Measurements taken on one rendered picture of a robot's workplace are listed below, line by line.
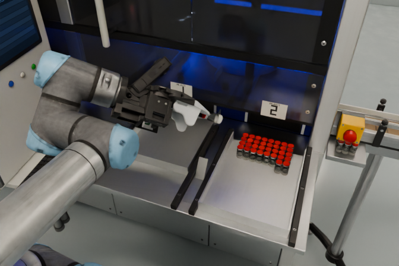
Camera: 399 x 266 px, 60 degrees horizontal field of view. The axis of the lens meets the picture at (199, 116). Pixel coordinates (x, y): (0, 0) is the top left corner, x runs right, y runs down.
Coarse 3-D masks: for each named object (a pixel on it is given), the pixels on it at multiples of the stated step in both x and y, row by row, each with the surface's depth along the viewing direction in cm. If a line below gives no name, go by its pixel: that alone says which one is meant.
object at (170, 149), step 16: (160, 128) 130; (176, 128) 130; (192, 128) 130; (208, 128) 130; (144, 144) 123; (160, 144) 123; (176, 144) 123; (192, 144) 123; (144, 160) 115; (160, 160) 112; (176, 160) 116; (192, 160) 113
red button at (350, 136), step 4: (344, 132) 109; (348, 132) 108; (352, 132) 107; (344, 136) 108; (348, 136) 108; (352, 136) 107; (356, 136) 108; (344, 140) 109; (348, 140) 108; (352, 140) 108
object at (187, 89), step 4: (172, 84) 126; (176, 84) 125; (180, 84) 124; (184, 84) 124; (172, 88) 127; (176, 88) 126; (180, 88) 125; (184, 88) 125; (188, 88) 124; (184, 92) 126; (188, 92) 125
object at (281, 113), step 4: (264, 104) 116; (268, 104) 116; (272, 104) 115; (276, 104) 114; (280, 104) 114; (264, 108) 117; (268, 108) 116; (272, 108) 116; (280, 108) 115; (284, 108) 114; (264, 112) 118; (268, 112) 117; (272, 112) 117; (276, 112) 116; (280, 112) 116; (284, 112) 115; (272, 116) 118; (276, 116) 117; (280, 116) 117; (284, 116) 116
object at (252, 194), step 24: (216, 168) 110; (240, 168) 114; (264, 168) 114; (216, 192) 105; (240, 192) 105; (264, 192) 105; (288, 192) 105; (240, 216) 95; (264, 216) 98; (288, 216) 98
